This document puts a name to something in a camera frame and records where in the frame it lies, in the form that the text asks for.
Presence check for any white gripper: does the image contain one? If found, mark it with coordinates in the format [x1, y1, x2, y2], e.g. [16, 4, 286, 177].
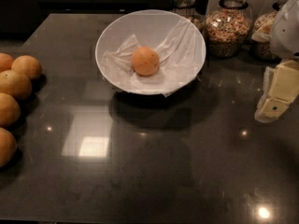
[251, 0, 299, 123]

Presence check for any white bowl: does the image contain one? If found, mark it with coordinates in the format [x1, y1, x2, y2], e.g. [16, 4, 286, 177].
[94, 9, 207, 96]

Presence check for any large middle left orange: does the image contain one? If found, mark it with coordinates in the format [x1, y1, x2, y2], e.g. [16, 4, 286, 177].
[0, 70, 32, 101]

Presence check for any right glass jar with grains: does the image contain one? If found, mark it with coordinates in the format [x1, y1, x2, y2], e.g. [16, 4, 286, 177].
[250, 0, 288, 63]

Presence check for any glass jar with grains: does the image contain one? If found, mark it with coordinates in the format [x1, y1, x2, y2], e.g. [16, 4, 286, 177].
[250, 0, 288, 63]
[205, 0, 252, 59]

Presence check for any middle glass jar with grains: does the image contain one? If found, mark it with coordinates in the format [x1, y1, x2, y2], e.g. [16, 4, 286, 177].
[205, 0, 252, 59]

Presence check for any white tissue paper liner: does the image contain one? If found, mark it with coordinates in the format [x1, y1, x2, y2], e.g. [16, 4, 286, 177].
[98, 19, 206, 96]

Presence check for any left glass jar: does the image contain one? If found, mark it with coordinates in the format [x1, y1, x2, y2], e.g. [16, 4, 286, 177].
[172, 0, 205, 32]

